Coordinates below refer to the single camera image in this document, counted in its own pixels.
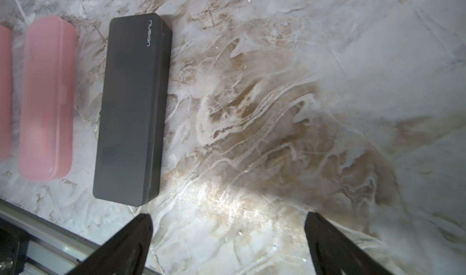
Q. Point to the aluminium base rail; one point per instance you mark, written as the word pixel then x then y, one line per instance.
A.
pixel 33 246

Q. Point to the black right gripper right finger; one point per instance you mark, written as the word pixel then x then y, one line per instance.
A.
pixel 333 253

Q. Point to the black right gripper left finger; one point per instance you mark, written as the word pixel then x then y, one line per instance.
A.
pixel 123 254

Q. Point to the pink pencil case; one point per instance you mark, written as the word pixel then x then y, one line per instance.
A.
pixel 47 107
pixel 6 92

